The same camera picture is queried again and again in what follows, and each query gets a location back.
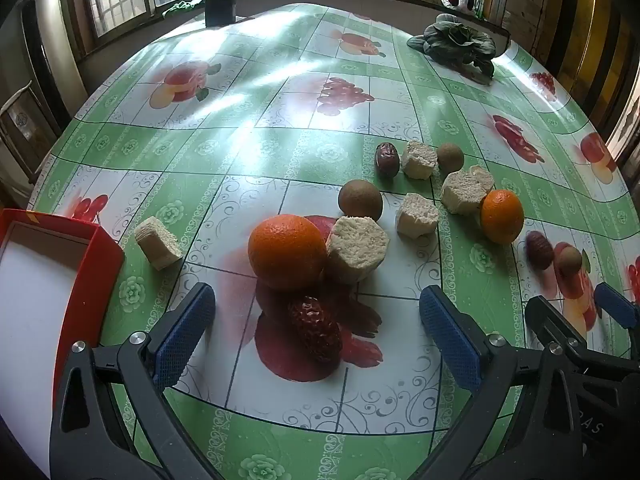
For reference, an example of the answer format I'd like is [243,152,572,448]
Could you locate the standing air conditioner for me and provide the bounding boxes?
[30,0,90,106]

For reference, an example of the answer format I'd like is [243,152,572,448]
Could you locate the small black box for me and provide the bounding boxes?
[205,0,237,27]

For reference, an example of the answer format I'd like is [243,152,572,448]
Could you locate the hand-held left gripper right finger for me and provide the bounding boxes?
[419,285,585,480]

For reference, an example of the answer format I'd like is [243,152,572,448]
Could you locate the green fruit-print tablecloth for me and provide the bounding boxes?
[27,2,640,480]

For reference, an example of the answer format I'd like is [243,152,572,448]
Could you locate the red jujube date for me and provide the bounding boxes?
[525,231,555,271]
[287,296,344,365]
[375,142,401,178]

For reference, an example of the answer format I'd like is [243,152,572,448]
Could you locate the red cardboard box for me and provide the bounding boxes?
[0,208,126,480]

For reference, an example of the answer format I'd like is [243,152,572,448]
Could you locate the large brown kiwi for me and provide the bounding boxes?
[338,179,384,222]

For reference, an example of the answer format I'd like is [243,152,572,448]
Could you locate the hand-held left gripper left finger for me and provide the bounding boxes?
[49,282,217,480]

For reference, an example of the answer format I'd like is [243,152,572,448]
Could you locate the small orange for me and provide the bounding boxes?
[480,189,525,245]

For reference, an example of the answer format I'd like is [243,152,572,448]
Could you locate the green cloth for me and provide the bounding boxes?
[162,0,203,15]

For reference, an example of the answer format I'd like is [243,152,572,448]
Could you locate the white steamed bun piece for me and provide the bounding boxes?
[440,170,488,215]
[401,141,438,180]
[134,216,183,271]
[325,215,391,285]
[395,192,441,238]

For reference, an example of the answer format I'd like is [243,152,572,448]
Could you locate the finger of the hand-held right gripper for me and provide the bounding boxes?
[594,282,640,331]
[525,296,640,376]

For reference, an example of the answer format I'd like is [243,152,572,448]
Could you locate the dark green leafy vegetable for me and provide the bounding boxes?
[406,14,497,85]

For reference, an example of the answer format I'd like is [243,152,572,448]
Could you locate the small brown kiwi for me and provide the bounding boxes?
[556,246,583,278]
[436,142,465,168]

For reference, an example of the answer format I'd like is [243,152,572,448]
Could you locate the large orange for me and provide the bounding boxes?
[248,214,328,292]

